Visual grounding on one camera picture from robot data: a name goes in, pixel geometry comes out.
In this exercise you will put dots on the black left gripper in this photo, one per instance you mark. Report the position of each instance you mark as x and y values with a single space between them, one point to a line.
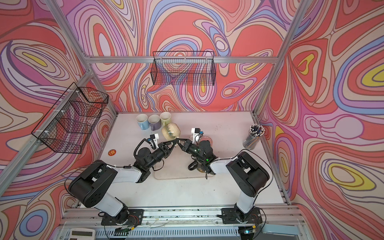
163 150

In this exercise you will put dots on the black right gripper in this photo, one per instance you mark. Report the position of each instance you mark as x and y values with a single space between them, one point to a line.
186 145

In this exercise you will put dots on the cream speckled round mug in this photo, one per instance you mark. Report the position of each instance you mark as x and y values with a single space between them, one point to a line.
171 131

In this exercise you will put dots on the beige rectangular tray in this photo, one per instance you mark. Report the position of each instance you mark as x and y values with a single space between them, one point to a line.
175 166

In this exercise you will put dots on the light green ceramic mug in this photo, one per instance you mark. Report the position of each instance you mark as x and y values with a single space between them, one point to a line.
166 118

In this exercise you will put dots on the purple ceramic mug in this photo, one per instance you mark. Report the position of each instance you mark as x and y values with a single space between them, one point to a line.
154 122

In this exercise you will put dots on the light blue ceramic mug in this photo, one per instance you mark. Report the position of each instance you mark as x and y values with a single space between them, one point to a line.
143 122

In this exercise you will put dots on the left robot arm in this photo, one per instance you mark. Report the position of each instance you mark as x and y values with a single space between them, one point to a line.
92 185

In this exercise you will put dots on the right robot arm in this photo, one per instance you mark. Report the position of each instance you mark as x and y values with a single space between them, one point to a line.
250 176

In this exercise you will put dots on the pink ceramic mug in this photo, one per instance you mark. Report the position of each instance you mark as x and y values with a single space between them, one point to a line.
206 138

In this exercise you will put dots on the black patterned mug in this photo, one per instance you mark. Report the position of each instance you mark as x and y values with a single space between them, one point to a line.
201 167

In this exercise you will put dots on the red star sticker badge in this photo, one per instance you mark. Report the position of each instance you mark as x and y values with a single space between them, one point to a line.
112 152

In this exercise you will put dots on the metal cup of pens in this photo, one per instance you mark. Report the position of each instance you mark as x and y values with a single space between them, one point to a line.
256 131

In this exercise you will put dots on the white calculator device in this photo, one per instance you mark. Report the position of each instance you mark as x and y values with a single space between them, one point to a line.
82 234

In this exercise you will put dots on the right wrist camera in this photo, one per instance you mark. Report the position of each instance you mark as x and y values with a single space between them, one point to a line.
197 133

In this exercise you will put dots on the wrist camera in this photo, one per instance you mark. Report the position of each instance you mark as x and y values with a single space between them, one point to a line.
154 141
197 133

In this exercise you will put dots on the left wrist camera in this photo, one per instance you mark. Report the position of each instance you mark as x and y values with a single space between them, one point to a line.
154 141

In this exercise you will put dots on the black wire basket back wall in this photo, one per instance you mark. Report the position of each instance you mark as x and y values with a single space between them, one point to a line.
183 68

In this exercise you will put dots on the black wire basket wall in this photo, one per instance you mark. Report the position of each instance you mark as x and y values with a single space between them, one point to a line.
183 68
73 121

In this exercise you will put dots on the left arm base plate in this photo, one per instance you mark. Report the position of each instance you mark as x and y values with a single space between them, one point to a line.
127 217

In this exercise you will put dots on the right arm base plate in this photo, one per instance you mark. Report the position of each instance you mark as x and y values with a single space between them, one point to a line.
236 216

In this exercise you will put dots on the black wire basket left wall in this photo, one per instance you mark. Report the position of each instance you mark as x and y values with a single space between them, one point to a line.
73 121

